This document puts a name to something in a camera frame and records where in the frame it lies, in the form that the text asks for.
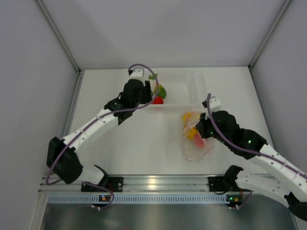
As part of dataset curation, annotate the red fake apple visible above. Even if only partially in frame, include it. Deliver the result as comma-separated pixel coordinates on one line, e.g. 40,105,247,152
152,96,164,104

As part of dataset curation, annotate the green fake avocado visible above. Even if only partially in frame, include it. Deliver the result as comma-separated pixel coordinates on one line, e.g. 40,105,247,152
153,84,167,99

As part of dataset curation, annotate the pink fake peach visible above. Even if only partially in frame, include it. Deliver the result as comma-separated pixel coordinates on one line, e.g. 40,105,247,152
193,134,206,149

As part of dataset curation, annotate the clear zip top bag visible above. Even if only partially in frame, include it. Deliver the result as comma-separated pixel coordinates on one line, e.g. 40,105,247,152
180,111,215,161

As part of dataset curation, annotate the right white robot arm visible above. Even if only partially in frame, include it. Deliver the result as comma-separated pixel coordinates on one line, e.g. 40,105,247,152
196,111,307,220

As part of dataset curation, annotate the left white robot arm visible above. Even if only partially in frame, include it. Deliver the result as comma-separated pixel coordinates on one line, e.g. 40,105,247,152
47,79,153,191

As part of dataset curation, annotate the orange fake fruit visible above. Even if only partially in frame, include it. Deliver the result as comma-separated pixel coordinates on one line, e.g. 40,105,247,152
185,127,198,140

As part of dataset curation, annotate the yellow fake banana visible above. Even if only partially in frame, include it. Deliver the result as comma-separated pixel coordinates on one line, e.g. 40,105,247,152
182,111,200,123

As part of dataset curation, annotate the clear plastic perforated bin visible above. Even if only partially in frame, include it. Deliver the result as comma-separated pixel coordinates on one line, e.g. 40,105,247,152
147,68,207,110

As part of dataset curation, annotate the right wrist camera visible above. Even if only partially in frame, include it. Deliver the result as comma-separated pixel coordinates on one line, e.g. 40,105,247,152
202,96,222,112

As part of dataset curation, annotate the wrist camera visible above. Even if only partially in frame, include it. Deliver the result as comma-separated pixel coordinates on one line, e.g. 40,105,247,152
128,68,144,84
202,96,222,112

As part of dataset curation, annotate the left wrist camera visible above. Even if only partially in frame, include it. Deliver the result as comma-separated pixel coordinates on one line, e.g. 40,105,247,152
128,68,144,84

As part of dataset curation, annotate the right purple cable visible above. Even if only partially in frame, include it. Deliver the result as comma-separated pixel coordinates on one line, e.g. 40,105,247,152
206,93,307,179

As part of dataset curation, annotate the purple cable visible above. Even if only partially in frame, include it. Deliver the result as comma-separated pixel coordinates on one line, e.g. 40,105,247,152
206,93,307,179
45,63,161,185

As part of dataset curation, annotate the white slotted cable duct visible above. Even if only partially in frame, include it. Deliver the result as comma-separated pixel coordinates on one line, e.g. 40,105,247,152
47,194,240,205

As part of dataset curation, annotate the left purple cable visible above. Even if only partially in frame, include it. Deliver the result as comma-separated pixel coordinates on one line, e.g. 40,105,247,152
45,63,161,185

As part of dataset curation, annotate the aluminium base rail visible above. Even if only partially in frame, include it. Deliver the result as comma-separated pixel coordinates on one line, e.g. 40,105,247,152
38,174,281,193

